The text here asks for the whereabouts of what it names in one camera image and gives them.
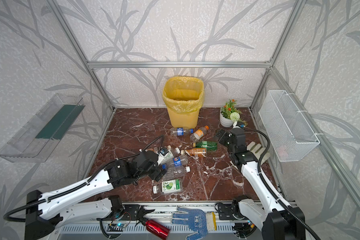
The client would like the clear ribbed bottle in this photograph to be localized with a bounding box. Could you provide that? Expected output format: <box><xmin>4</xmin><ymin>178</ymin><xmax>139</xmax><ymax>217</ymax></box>
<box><xmin>162</xmin><ymin>166</ymin><xmax>191</xmax><ymax>181</ymax></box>

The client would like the pepsi label bottle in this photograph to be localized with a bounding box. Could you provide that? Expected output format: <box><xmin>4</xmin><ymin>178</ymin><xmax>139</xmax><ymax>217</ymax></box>
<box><xmin>162</xmin><ymin>155</ymin><xmax>189</xmax><ymax>169</ymax></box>

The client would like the green white label bottle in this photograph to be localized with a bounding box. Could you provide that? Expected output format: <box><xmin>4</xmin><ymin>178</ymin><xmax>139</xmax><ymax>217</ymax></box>
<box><xmin>161</xmin><ymin>146</ymin><xmax>181</xmax><ymax>164</ymax></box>

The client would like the green lime label bottle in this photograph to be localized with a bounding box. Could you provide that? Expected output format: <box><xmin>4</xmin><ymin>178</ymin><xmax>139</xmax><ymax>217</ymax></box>
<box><xmin>153</xmin><ymin>179</ymin><xmax>183</xmax><ymax>194</ymax></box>

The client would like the amber tea bottle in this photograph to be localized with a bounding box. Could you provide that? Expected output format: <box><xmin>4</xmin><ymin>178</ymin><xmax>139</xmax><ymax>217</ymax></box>
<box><xmin>181</xmin><ymin>148</ymin><xmax>207</xmax><ymax>157</ymax></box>

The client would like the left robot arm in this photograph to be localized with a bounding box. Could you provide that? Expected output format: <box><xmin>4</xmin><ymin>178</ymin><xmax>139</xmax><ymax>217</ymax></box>
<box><xmin>3</xmin><ymin>145</ymin><xmax>169</xmax><ymax>240</ymax></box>

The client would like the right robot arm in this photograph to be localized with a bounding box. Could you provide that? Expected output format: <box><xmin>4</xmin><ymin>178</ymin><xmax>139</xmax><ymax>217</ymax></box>
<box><xmin>216</xmin><ymin>128</ymin><xmax>320</xmax><ymax>240</ymax></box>

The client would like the blue label bottle near bin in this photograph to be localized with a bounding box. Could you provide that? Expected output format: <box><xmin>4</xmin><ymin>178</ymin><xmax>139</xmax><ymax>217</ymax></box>
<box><xmin>170</xmin><ymin>128</ymin><xmax>194</xmax><ymax>137</ymax></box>

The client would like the yellow trash bin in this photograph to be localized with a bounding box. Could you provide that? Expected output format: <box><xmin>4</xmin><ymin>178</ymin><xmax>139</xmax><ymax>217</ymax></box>
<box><xmin>162</xmin><ymin>76</ymin><xmax>205</xmax><ymax>129</ymax></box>

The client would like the potted plant white pot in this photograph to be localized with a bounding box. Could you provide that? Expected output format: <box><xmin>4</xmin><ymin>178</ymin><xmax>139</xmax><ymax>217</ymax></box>
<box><xmin>220</xmin><ymin>99</ymin><xmax>248</xmax><ymax>128</ymax></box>

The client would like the green bottle yellow cap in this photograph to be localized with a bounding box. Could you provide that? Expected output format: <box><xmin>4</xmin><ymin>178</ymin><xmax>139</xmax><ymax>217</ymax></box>
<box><xmin>193</xmin><ymin>141</ymin><xmax>218</xmax><ymax>152</ymax></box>

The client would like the orange cap clear bottle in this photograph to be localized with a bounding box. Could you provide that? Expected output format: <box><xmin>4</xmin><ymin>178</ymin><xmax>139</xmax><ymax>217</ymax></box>
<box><xmin>190</xmin><ymin>126</ymin><xmax>209</xmax><ymax>143</ymax></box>

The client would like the red metal flask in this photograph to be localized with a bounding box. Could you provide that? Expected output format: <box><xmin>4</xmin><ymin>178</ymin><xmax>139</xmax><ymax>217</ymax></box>
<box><xmin>135</xmin><ymin>206</ymin><xmax>171</xmax><ymax>240</ymax></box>

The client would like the small circuit board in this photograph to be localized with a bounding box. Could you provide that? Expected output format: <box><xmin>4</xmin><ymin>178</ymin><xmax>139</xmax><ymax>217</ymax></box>
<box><xmin>107</xmin><ymin>223</ymin><xmax>129</xmax><ymax>233</ymax></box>

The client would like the blue dotted work glove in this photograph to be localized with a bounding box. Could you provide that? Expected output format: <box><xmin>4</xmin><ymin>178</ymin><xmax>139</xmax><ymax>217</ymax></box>
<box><xmin>171</xmin><ymin>207</ymin><xmax>208</xmax><ymax>240</ymax></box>

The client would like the yellow sponge pad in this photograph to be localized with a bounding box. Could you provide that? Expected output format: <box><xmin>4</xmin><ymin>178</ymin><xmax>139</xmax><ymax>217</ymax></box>
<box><xmin>206</xmin><ymin>212</ymin><xmax>217</xmax><ymax>232</ymax></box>

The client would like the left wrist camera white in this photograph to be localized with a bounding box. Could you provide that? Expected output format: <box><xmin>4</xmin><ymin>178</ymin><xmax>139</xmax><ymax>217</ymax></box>
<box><xmin>158</xmin><ymin>147</ymin><xmax>169</xmax><ymax>165</ymax></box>

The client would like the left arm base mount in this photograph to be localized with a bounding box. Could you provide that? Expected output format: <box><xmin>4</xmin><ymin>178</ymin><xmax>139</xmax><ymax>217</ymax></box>
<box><xmin>108</xmin><ymin>195</ymin><xmax>140</xmax><ymax>221</ymax></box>

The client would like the white wire mesh basket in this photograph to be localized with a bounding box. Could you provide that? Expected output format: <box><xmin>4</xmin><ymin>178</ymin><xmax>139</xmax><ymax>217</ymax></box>
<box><xmin>259</xmin><ymin>90</ymin><xmax>320</xmax><ymax>162</ymax></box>

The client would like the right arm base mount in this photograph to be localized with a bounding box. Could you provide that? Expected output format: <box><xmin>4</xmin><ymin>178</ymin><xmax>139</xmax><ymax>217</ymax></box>
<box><xmin>215</xmin><ymin>195</ymin><xmax>249</xmax><ymax>221</ymax></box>

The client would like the clear acrylic wall shelf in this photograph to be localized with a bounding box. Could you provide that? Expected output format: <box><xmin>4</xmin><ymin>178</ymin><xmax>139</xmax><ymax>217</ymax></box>
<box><xmin>0</xmin><ymin>94</ymin><xmax>86</xmax><ymax>163</ymax></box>

